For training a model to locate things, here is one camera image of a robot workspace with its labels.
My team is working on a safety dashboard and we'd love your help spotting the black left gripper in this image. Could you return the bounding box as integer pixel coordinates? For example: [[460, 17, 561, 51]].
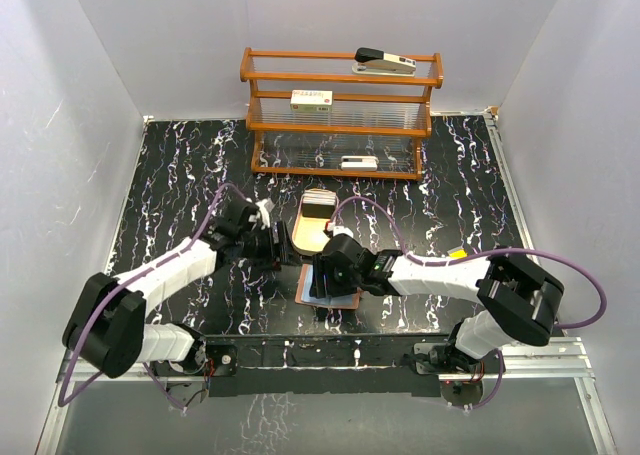
[[237, 220, 301, 272]]

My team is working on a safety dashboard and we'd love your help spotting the pink leather card holder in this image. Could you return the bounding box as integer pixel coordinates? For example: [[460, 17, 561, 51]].
[[295, 264, 362, 310]]

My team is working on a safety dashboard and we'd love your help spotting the beige wooden tray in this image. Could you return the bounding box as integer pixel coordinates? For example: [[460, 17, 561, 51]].
[[292, 197, 338, 256]]

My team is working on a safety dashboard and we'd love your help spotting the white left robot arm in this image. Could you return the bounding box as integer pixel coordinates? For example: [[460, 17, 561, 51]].
[[62, 199, 300, 378]]

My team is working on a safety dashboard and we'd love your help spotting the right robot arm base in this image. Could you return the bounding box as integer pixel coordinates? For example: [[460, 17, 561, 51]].
[[399, 342, 488, 395]]

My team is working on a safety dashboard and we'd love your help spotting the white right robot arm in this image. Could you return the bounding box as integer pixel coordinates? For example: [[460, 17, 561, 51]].
[[309, 234, 564, 372]]

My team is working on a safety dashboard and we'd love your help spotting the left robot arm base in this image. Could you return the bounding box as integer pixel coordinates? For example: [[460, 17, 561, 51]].
[[142, 338, 239, 416]]

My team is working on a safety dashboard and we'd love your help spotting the stack of credit cards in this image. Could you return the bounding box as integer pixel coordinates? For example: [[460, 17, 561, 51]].
[[301, 188, 337, 207]]

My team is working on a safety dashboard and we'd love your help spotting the small white stapler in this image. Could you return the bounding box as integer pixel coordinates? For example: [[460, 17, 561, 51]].
[[340, 156, 379, 171]]

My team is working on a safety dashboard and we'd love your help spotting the yellow and grey sharpener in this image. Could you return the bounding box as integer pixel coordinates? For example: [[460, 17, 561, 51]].
[[448, 247, 468, 259]]

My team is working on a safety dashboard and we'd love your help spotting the orange wooden shelf rack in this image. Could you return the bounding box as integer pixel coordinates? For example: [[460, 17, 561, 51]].
[[239, 48, 444, 180]]

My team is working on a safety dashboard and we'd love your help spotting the white staples box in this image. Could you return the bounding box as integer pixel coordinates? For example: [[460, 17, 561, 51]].
[[290, 89, 333, 113]]

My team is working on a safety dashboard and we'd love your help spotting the black and white stapler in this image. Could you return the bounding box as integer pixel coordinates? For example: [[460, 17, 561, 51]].
[[352, 47, 416, 77]]

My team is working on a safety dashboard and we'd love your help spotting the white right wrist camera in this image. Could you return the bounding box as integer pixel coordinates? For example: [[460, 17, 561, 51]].
[[324, 220, 353, 238]]

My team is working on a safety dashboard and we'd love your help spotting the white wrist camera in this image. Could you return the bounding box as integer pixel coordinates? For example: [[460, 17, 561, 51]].
[[253, 198, 274, 230], [324, 220, 353, 238]]

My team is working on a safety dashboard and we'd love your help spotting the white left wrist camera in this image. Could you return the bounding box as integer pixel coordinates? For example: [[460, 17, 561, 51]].
[[253, 198, 274, 230]]

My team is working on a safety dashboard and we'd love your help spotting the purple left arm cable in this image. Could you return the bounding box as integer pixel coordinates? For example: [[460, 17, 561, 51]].
[[58, 183, 251, 409]]

